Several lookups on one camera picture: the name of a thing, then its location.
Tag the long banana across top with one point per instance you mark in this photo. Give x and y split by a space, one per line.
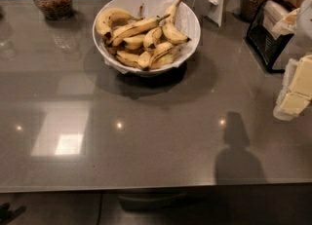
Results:
133 29

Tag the large curved banana left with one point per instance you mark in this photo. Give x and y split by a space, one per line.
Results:
106 17

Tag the white bowl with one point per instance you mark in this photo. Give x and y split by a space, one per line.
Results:
147 1

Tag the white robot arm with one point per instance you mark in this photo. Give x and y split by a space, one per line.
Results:
301 22

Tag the small banana centre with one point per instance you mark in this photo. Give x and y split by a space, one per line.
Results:
152 38

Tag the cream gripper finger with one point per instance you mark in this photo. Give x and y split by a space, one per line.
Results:
294 103
302 79

